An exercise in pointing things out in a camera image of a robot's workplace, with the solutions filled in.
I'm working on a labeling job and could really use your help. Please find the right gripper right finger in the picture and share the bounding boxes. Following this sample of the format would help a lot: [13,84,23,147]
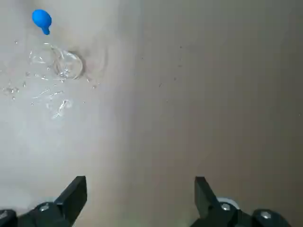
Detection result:
[189,175,293,227]

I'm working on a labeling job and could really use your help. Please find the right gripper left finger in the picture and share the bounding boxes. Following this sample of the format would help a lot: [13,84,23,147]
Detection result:
[0,175,88,227]

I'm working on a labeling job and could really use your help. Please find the glass pipette with blue bulb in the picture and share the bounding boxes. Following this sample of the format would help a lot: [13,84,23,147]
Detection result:
[32,9,66,61]

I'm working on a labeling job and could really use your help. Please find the scattered small water droplets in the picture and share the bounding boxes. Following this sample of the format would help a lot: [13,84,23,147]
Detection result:
[0,39,98,120]

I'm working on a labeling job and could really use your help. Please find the clear glass beaker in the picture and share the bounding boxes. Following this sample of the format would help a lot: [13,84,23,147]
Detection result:
[28,42,85,80]

